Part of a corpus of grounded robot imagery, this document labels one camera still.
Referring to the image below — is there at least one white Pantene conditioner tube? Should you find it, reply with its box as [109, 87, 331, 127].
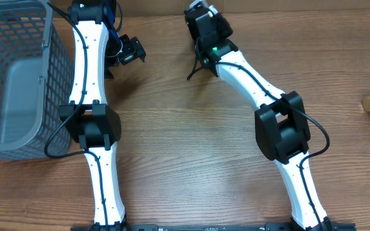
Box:
[362, 96, 370, 112]

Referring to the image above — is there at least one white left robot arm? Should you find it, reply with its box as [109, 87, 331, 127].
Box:
[59, 0, 146, 231]

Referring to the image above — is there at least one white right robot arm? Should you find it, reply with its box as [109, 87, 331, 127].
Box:
[184, 1, 333, 230]

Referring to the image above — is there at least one grey plastic mesh basket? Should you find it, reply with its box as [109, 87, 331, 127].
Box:
[0, 1, 74, 160]

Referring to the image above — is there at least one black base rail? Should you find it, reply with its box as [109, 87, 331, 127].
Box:
[71, 223, 358, 231]

